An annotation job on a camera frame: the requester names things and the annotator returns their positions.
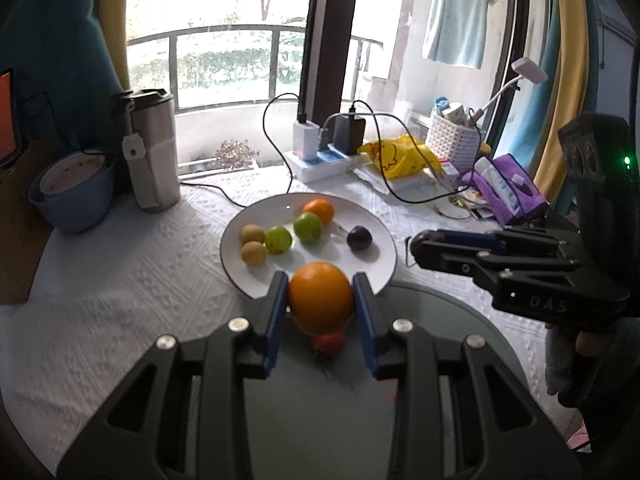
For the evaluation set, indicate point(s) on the white charger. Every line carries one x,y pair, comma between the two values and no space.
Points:
305,140

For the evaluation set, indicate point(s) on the pink inner bowl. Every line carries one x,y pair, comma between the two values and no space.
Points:
72,177

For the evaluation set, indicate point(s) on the dark purple plum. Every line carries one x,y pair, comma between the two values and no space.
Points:
359,238

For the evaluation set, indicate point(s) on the green fruit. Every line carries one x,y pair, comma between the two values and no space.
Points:
307,227
278,240

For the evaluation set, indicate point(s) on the balcony railing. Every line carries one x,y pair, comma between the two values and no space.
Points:
225,32

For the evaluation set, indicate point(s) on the large orange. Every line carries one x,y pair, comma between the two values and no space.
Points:
320,297

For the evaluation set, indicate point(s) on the yellow plastic bag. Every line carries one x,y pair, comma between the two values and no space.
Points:
395,157

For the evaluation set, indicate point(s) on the round grey tray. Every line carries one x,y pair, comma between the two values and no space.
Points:
320,410

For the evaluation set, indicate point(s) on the dark window frame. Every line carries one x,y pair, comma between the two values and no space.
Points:
330,35

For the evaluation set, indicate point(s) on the steel tumbler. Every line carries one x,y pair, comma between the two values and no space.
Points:
155,160

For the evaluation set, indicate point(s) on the blue bowl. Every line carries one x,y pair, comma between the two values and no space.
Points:
75,212

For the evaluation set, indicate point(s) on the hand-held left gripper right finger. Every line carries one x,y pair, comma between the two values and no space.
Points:
364,320

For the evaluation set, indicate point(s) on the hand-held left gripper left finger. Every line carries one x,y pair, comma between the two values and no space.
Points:
274,320

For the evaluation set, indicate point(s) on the white woven basket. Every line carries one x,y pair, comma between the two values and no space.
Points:
455,142

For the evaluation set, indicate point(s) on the white desk lamp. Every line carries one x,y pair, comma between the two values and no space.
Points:
530,69

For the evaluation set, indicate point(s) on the small orange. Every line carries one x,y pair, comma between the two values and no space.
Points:
321,210

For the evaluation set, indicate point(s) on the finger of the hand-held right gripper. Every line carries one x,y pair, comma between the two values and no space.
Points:
520,242
450,257

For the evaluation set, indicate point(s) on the yellow curtain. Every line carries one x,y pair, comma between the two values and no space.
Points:
560,85
115,25

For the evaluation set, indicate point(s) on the small red fruit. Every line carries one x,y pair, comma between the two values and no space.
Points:
328,342

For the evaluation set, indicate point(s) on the cardboard box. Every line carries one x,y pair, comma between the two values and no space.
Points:
20,240

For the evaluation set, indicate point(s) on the white power strip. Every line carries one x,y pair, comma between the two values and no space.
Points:
320,165

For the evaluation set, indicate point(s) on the white hanging tag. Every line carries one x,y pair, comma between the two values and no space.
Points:
133,147

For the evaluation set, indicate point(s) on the white plate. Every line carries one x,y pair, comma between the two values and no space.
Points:
310,260

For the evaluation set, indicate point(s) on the black charger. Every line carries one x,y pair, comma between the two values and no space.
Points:
349,135

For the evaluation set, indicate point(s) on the tablet with orange screen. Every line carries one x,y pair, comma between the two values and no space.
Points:
6,115

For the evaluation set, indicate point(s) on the purple tissue pouch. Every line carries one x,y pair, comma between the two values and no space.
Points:
510,190

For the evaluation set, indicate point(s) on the teal curtain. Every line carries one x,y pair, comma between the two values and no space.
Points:
55,50

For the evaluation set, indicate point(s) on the brown round fruit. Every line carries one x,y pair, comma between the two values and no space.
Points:
252,234
253,253

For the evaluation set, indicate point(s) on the person's right hand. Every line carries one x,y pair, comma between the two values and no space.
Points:
585,360

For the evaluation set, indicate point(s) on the light blue towel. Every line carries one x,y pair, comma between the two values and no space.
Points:
455,22

